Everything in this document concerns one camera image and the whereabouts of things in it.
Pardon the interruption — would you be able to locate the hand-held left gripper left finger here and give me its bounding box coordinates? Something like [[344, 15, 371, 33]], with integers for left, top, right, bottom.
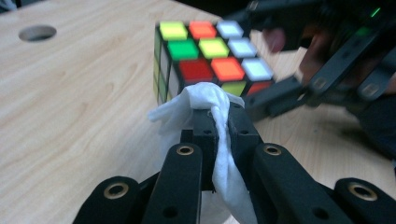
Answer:
[[180, 106, 219, 191]]

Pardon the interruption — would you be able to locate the multicoloured puzzle cube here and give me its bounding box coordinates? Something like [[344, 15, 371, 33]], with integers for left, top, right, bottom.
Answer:
[[152, 20, 276, 105]]

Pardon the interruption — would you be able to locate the white wet wipe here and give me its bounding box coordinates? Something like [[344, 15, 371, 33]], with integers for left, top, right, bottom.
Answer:
[[148, 81, 260, 224]]

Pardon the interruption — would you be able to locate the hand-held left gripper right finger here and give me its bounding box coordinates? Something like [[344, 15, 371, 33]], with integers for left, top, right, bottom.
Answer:
[[226, 102, 264, 182]]

